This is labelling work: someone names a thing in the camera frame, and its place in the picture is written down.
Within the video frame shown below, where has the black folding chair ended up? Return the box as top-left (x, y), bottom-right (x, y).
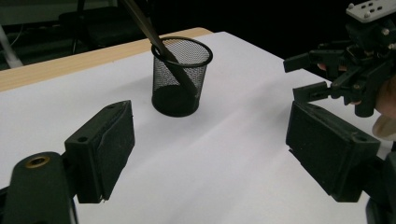
top-left (59, 0), bottom-right (153, 55)

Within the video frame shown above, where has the wooden table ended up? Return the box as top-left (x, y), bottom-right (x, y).
top-left (0, 27), bottom-right (214, 92)

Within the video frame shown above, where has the black mesh cup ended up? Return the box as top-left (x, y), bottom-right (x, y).
top-left (150, 35), bottom-right (214, 119)

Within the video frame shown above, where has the white desk leg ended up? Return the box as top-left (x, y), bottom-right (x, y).
top-left (0, 24), bottom-right (24, 69)

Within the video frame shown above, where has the white table mat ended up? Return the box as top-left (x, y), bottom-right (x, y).
top-left (0, 31), bottom-right (396, 224)

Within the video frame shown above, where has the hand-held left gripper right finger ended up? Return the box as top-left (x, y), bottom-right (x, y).
top-left (285, 101), bottom-right (381, 203)

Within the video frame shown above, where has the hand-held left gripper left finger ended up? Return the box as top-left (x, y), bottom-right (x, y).
top-left (64, 100), bottom-right (135, 203)

